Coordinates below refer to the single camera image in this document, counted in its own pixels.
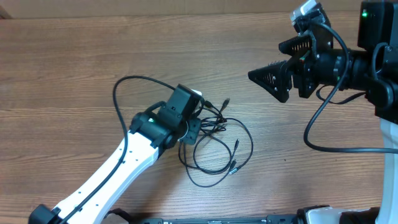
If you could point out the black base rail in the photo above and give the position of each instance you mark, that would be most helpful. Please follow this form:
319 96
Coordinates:
119 216

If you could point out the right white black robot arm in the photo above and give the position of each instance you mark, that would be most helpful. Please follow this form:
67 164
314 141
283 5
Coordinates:
318 57

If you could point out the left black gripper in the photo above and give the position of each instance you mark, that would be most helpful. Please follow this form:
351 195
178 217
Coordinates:
191 137

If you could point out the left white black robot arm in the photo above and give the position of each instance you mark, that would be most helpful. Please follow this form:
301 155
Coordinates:
151 132

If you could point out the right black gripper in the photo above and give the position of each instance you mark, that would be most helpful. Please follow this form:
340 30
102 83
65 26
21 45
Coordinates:
302 72

